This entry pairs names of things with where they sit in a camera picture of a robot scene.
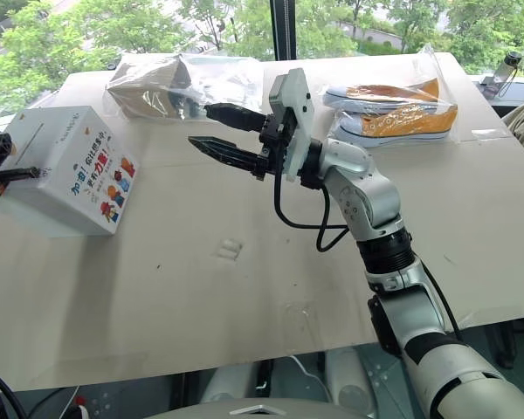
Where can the clear plastic shoe bag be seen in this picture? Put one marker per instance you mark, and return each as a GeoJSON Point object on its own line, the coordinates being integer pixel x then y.
{"type": "Point", "coordinates": [423, 65]}

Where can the grey robot torso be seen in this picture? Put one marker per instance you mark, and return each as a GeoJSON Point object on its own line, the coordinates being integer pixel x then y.
{"type": "Point", "coordinates": [253, 410]}

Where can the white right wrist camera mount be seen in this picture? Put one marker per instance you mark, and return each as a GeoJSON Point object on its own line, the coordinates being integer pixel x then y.
{"type": "Point", "coordinates": [299, 102]}

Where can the brown carton in plastic bag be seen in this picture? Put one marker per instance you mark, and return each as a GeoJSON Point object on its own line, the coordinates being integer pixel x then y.
{"type": "Point", "coordinates": [144, 94]}

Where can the white printed slot box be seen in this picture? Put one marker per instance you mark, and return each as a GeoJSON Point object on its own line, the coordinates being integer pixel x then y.
{"type": "Point", "coordinates": [61, 174]}

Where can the clear water bottle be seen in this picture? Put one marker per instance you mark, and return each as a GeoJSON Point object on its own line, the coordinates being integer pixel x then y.
{"type": "Point", "coordinates": [512, 65]}

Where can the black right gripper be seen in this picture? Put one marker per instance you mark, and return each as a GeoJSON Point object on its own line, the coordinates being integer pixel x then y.
{"type": "Point", "coordinates": [273, 139]}

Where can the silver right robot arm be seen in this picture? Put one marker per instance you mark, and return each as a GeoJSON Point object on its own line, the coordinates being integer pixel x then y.
{"type": "Point", "coordinates": [369, 196]}

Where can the small red object under table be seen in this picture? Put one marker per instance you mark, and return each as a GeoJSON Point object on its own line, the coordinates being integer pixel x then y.
{"type": "Point", "coordinates": [79, 408]}

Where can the white rounded shape under table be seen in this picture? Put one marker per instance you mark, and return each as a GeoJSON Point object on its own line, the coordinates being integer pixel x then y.
{"type": "Point", "coordinates": [351, 379]}
{"type": "Point", "coordinates": [236, 382]}

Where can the black window frame post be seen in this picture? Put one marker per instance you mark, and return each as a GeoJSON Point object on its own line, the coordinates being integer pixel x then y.
{"type": "Point", "coordinates": [284, 30]}

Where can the orange canvas shoe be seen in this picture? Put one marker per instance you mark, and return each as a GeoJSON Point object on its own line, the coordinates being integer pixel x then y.
{"type": "Point", "coordinates": [401, 124]}
{"type": "Point", "coordinates": [375, 92]}

